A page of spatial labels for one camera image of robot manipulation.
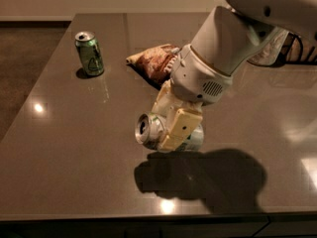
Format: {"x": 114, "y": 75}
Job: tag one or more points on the white 7up can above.
{"x": 150, "y": 128}

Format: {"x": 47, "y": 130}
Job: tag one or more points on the brown chip bag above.
{"x": 155, "y": 64}

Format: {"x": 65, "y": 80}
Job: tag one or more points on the green soda can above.
{"x": 89, "y": 53}

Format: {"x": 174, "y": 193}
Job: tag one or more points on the metal mesh cup holder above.
{"x": 286, "y": 48}

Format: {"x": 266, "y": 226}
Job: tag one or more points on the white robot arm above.
{"x": 228, "y": 38}

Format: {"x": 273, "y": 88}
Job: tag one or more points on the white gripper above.
{"x": 195, "y": 78}

